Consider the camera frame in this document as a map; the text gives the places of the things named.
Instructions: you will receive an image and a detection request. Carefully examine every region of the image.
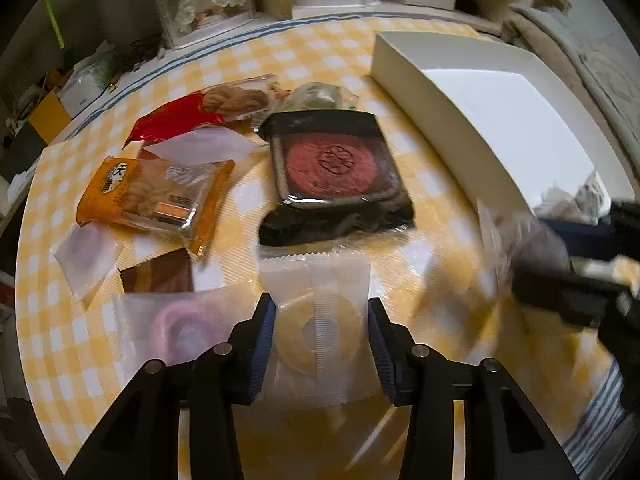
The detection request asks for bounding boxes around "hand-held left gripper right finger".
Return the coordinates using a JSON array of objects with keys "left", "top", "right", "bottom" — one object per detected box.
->
[{"left": 366, "top": 297, "right": 581, "bottom": 480}]

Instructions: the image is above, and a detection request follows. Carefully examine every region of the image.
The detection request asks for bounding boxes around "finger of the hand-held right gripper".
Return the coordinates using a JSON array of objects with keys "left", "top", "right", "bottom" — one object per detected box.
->
[
  {"left": 540, "top": 199, "right": 640, "bottom": 263},
  {"left": 512, "top": 260, "right": 636, "bottom": 331}
]

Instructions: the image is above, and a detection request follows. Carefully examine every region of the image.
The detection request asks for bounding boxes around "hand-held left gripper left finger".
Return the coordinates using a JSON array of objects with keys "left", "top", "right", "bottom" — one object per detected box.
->
[{"left": 65, "top": 292, "right": 278, "bottom": 480}]

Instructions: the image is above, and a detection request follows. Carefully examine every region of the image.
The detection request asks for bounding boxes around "clear packet with yellow ring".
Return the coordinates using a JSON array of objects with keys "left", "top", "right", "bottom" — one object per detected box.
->
[{"left": 257, "top": 252, "right": 373, "bottom": 406}]

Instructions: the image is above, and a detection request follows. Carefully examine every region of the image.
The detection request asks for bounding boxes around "blurred clear snack packet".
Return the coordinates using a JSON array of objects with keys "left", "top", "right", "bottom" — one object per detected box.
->
[{"left": 475, "top": 200, "right": 571, "bottom": 281}]

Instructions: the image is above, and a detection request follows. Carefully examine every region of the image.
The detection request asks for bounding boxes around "white cardboard box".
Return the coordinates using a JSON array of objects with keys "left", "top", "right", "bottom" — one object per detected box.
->
[{"left": 370, "top": 31, "right": 636, "bottom": 221}]

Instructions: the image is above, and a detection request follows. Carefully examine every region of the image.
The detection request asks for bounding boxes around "black packet with red cake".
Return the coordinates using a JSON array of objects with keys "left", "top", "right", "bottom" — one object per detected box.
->
[{"left": 257, "top": 109, "right": 417, "bottom": 247}]

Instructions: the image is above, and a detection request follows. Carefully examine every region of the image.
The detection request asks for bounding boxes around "orange snack packet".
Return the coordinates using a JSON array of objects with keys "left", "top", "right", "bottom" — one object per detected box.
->
[{"left": 76, "top": 156, "right": 236, "bottom": 261}]

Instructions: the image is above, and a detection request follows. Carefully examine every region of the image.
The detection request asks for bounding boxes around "clear packet with green print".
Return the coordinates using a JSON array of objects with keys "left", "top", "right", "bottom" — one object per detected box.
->
[{"left": 285, "top": 81, "right": 360, "bottom": 113}]

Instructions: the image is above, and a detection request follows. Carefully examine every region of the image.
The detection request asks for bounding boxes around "small crumpled clear wrapper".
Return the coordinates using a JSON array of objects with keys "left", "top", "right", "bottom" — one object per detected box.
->
[{"left": 535, "top": 172, "right": 608, "bottom": 223}]

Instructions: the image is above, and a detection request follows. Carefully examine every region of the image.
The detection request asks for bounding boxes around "brown snack packet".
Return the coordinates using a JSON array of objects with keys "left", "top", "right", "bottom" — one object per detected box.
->
[{"left": 119, "top": 249, "right": 196, "bottom": 295}]

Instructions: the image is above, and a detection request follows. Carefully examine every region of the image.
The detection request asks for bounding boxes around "beige blanket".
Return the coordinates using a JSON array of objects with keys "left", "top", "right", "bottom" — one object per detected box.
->
[{"left": 500, "top": 2, "right": 640, "bottom": 171}]

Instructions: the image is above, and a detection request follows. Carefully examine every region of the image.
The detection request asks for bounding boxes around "white packet with pink filling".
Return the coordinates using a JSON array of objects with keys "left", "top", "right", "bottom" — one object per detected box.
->
[{"left": 54, "top": 224, "right": 126, "bottom": 298}]

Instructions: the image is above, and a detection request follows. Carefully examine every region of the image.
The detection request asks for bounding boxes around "translucent white snack packet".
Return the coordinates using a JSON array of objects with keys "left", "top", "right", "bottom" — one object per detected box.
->
[{"left": 142, "top": 126, "right": 258, "bottom": 165}]

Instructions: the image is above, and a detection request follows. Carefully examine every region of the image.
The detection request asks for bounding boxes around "red snack packet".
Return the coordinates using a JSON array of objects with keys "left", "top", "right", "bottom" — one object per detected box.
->
[{"left": 122, "top": 74, "right": 293, "bottom": 150}]

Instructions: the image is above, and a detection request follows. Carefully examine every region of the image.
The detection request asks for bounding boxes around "yellow checked tablecloth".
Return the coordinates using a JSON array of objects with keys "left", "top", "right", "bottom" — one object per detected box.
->
[{"left": 15, "top": 15, "right": 626, "bottom": 480}]

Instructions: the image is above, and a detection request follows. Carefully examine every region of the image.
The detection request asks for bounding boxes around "dark grey box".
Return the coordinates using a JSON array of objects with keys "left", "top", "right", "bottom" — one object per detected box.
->
[{"left": 0, "top": 122, "right": 48, "bottom": 183}]

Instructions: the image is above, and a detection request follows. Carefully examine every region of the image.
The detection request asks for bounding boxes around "yellow box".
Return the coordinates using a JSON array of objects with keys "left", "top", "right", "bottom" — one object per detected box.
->
[{"left": 27, "top": 87, "right": 73, "bottom": 133}]

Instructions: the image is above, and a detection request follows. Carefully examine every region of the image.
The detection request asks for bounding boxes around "cream dress doll display case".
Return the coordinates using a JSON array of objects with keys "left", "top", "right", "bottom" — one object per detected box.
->
[{"left": 150, "top": 0, "right": 258, "bottom": 51}]

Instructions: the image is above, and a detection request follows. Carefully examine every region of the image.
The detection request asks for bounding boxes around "clear packet with pink ring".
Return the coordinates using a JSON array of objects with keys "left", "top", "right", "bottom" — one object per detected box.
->
[{"left": 112, "top": 287, "right": 261, "bottom": 366}]

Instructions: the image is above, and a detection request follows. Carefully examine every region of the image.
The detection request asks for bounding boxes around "yellow-green strap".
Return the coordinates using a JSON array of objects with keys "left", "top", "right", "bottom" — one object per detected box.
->
[{"left": 44, "top": 0, "right": 68, "bottom": 51}]

